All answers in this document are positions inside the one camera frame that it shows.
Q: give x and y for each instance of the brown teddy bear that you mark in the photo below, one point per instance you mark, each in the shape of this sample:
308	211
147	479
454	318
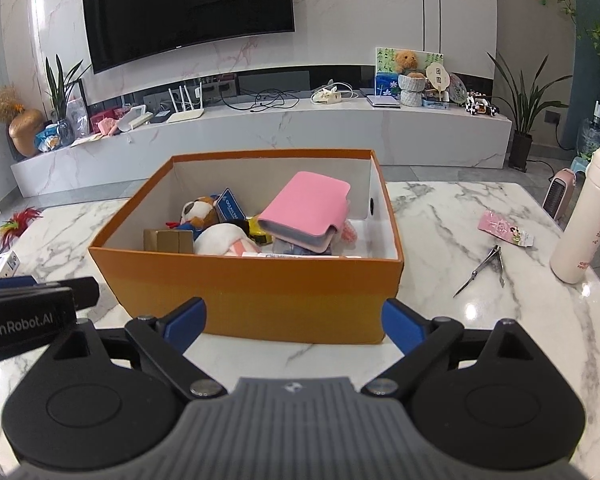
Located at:
406	62

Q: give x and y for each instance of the white product box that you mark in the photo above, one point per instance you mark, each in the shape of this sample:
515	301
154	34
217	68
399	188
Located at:
0	266

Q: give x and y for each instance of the blue snack bag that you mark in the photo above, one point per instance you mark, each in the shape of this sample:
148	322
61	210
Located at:
47	139

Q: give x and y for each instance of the pink space heater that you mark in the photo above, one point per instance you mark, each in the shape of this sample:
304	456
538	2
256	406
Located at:
560	192

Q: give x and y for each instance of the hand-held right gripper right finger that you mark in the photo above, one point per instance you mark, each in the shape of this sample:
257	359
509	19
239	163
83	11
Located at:
402	322

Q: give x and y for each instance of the dried flower bunch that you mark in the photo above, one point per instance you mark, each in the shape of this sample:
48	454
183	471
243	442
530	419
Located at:
2	102

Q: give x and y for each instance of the white marble tv cabinet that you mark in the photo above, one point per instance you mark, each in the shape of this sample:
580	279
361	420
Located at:
330	130

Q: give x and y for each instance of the grey notebook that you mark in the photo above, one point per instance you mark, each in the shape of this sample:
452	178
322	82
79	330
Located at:
382	101

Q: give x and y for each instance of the decorative plate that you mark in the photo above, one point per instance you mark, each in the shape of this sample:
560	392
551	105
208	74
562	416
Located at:
457	87

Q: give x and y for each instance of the white thermos bottle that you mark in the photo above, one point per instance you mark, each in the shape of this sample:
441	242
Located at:
580	230

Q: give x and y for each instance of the white blue crochet basket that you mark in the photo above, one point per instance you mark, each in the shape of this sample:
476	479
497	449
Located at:
412	91

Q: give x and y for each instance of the small metal scissors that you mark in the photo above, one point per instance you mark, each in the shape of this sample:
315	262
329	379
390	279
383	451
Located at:
490	260

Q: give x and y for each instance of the gold gift box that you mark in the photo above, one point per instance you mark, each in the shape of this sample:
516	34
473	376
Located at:
167	241

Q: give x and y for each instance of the potted plant with long leaves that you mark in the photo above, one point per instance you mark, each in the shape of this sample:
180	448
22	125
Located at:
521	150

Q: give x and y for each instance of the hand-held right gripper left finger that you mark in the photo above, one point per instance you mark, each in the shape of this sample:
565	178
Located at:
185	322

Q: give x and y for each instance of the red feather toy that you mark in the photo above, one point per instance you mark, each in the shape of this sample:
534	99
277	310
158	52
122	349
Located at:
17	222

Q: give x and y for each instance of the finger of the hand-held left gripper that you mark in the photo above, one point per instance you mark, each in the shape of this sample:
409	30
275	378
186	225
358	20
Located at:
5	281
85	292

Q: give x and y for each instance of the pink packet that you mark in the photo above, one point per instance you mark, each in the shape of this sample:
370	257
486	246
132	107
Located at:
497	225

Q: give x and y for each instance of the sailor bear plush toy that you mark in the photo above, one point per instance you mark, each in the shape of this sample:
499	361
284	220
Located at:
197	212

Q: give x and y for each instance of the blue stool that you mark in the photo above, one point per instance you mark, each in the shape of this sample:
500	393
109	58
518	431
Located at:
581	164

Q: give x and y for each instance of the blue hang tag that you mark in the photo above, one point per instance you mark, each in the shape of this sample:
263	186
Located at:
230	205

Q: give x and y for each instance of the orange cardboard box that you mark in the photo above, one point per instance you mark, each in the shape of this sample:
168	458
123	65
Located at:
280	300

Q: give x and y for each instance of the panda plush toy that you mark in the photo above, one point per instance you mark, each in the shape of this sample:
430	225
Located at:
220	240

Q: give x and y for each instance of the blue water jug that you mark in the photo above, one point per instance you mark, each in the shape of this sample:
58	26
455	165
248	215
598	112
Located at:
592	135

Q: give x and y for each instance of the pink wallet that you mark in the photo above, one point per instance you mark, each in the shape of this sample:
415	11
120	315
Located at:
305	205

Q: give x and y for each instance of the black white cow toy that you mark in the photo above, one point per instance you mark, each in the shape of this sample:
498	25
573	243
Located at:
480	105

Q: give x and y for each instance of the gold vase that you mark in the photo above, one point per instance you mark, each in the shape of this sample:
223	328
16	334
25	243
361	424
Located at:
27	132

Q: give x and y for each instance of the green plant in glass vase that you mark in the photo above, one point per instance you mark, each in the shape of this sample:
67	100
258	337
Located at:
60	90

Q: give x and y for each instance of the clear plastic bag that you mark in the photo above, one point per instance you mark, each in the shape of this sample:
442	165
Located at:
79	117

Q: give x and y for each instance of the white router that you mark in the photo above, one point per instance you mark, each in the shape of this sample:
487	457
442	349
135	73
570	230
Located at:
185	115

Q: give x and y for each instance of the pink box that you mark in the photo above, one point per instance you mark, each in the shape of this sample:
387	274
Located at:
103	124

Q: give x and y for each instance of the black television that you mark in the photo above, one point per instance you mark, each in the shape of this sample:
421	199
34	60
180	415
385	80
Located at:
190	10

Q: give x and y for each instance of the round paper fan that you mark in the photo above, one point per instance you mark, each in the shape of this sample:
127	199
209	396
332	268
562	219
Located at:
437	77

